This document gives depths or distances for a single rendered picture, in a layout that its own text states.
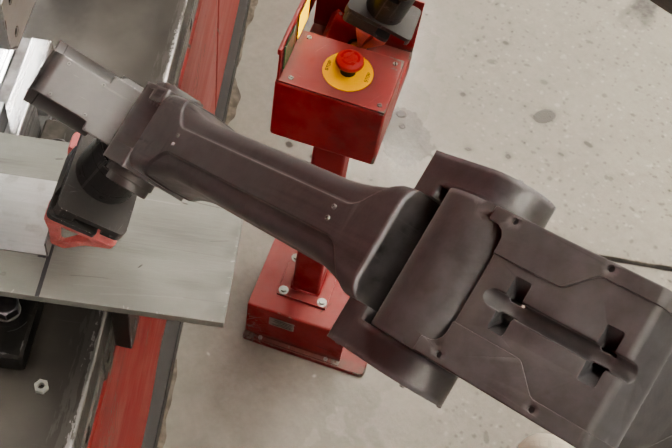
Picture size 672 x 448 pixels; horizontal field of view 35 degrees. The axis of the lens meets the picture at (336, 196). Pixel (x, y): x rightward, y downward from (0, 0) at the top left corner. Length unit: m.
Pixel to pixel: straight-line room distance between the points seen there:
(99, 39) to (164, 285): 0.46
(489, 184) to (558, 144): 2.02
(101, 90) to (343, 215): 0.35
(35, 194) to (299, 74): 0.52
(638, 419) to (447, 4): 2.32
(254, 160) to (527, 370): 0.25
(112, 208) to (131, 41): 0.45
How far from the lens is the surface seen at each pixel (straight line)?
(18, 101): 1.19
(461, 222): 0.48
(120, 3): 1.41
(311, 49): 1.50
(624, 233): 2.42
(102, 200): 0.95
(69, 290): 1.01
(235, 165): 0.65
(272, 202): 0.60
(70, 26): 1.39
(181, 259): 1.02
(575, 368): 0.45
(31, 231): 1.05
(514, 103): 2.56
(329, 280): 2.04
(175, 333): 2.06
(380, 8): 1.48
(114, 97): 0.85
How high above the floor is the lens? 1.87
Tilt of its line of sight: 54 degrees down
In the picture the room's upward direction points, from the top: 11 degrees clockwise
